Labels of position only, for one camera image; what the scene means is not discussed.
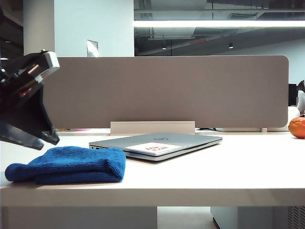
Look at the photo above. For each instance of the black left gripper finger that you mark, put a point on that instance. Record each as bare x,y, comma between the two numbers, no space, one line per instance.
21,136
31,112

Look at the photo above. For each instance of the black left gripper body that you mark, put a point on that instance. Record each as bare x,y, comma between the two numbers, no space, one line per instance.
26,69

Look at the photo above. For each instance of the blue knitted rag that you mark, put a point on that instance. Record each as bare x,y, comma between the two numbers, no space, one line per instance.
71,162

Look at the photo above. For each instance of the silver closed laptop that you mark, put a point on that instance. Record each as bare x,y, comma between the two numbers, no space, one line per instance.
171,140

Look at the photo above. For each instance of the pink paper sheet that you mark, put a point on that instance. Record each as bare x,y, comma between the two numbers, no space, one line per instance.
78,130

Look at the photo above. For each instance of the white sticker with red print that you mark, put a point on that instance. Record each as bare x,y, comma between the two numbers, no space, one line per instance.
137,148

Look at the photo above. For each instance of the beige fabric desk divider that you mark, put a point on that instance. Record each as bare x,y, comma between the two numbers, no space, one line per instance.
166,90

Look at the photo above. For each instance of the red ceiling sign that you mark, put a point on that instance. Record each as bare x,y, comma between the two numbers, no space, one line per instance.
197,42

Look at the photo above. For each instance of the cream divider foot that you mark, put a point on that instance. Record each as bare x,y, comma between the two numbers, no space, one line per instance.
264,130

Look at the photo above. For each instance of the white cabinet with vent slots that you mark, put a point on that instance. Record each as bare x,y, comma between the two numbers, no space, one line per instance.
262,218

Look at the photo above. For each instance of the black computer monitor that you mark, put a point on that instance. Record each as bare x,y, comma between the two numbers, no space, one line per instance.
293,94

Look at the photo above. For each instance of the orange fruit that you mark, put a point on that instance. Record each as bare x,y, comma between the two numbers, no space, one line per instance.
297,128

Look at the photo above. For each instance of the silver wall plaque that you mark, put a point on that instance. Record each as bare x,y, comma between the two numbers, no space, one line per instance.
92,48

